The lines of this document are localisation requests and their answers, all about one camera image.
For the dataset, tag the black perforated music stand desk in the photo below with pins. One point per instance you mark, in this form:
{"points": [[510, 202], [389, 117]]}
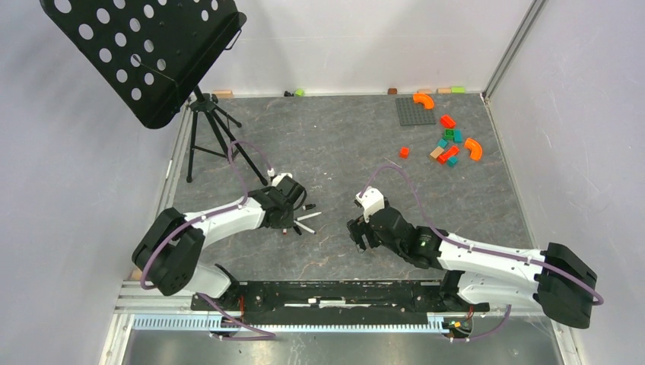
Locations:
{"points": [[152, 53]]}

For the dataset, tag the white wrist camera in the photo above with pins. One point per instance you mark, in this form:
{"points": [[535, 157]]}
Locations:
{"points": [[370, 200], [275, 178]]}

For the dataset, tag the orange curved block top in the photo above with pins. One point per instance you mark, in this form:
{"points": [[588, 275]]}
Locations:
{"points": [[424, 99]]}

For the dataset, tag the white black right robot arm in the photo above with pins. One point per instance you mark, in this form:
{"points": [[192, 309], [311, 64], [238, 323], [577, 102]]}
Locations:
{"points": [[555, 280]]}

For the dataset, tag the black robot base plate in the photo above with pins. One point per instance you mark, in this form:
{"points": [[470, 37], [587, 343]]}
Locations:
{"points": [[397, 302]]}

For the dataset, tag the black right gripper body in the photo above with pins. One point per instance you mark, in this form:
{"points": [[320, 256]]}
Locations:
{"points": [[359, 226]]}

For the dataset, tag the teal brick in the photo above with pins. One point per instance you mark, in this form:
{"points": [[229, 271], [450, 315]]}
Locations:
{"points": [[452, 161], [442, 143], [457, 136]]}

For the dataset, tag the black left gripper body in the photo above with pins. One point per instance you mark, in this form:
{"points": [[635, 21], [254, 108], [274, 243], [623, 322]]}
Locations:
{"points": [[287, 220]]}

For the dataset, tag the green lego brick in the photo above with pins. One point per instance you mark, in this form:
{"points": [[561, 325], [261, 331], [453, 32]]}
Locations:
{"points": [[449, 134]]}

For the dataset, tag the orange curved block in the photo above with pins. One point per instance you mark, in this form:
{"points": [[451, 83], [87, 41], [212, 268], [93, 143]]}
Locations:
{"points": [[424, 99], [474, 148]]}

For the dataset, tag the wooden block at wall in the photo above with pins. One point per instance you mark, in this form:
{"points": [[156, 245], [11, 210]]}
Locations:
{"points": [[223, 94]]}

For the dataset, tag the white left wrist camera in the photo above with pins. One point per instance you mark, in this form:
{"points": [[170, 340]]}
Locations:
{"points": [[275, 178]]}

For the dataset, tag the black tripod stand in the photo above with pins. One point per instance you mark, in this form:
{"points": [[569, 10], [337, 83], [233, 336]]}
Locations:
{"points": [[206, 106]]}

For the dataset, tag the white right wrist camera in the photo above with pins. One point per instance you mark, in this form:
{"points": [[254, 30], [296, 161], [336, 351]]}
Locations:
{"points": [[370, 200]]}

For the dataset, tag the orange curved block right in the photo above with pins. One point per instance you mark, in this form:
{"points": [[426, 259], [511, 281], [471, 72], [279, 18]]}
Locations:
{"points": [[474, 148]]}

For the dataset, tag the teal brick upper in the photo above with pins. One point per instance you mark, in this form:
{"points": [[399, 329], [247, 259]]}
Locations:
{"points": [[442, 143]]}

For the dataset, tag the grey lego baseplate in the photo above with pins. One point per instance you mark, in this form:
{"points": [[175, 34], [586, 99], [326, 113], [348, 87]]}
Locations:
{"points": [[412, 114]]}

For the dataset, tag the red brick upper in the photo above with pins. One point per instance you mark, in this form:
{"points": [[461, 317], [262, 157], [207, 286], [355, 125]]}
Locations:
{"points": [[447, 122]]}

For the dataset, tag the small red cube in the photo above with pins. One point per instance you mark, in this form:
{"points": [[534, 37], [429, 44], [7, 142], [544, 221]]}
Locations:
{"points": [[404, 153]]}

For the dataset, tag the red long brick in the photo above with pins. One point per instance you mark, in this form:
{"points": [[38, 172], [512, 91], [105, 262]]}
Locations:
{"points": [[451, 152]]}

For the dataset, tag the teal brick right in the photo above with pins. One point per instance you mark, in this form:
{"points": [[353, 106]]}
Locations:
{"points": [[457, 136]]}

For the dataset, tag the white pen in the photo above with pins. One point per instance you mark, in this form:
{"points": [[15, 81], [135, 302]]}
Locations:
{"points": [[308, 216], [305, 228]]}

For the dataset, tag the tan wooden block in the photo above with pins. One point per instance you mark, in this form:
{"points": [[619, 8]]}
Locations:
{"points": [[436, 153]]}

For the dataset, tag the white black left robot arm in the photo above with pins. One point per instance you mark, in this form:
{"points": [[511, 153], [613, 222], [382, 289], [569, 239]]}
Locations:
{"points": [[168, 254]]}

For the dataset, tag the teal brick lower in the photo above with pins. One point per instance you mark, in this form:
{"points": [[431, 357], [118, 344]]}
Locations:
{"points": [[452, 161]]}

